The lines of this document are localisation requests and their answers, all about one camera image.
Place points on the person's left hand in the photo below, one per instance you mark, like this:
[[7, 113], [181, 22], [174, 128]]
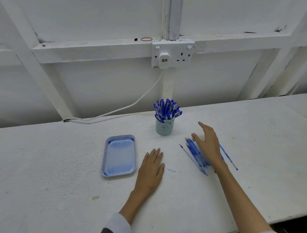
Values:
[[148, 175]]

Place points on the person's right hand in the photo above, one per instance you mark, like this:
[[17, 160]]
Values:
[[211, 146]]

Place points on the person's left thumb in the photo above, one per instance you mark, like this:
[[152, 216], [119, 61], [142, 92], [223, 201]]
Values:
[[162, 169]]

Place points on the person's left little finger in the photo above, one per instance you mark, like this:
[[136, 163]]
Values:
[[145, 159]]

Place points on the person's left middle finger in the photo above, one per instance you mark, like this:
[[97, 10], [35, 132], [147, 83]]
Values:
[[156, 155]]

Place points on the person's right thumb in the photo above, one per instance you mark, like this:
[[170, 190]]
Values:
[[197, 139]]

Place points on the person's left forearm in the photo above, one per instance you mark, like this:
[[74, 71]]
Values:
[[133, 204]]

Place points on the person's right forearm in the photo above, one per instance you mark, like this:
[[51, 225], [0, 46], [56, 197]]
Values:
[[239, 201]]

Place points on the pile of blue pen refills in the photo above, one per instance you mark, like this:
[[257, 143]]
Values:
[[195, 153]]

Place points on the blue plastic tray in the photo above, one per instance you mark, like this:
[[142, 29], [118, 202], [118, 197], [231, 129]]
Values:
[[119, 156]]

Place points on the light blue pen cup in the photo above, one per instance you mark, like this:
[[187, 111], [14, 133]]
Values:
[[164, 128]]

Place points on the single blue refill tube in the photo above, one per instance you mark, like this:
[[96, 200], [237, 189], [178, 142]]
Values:
[[229, 159]]

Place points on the bunch of blue capped pens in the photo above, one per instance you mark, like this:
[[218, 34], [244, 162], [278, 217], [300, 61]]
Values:
[[166, 110]]

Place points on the white sleeve cuff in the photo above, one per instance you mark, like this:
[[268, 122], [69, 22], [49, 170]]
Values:
[[117, 224]]

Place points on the white plug adapter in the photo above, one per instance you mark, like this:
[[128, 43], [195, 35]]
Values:
[[164, 60]]

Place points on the red rubber band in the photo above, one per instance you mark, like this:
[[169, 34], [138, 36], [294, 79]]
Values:
[[146, 39]]

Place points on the white double wall socket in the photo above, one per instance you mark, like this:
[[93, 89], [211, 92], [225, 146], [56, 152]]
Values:
[[179, 54]]

